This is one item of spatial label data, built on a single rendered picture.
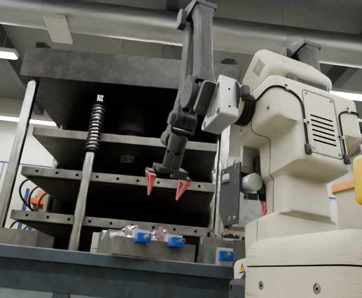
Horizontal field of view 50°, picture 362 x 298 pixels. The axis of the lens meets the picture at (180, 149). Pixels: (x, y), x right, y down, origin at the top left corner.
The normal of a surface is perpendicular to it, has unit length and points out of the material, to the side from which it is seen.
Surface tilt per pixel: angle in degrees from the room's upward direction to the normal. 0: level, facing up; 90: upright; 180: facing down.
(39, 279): 90
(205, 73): 81
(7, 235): 90
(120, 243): 90
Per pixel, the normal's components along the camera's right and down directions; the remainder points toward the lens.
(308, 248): -0.89, -0.36
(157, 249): 0.30, -0.29
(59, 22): -0.09, 0.94
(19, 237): 0.01, -0.33
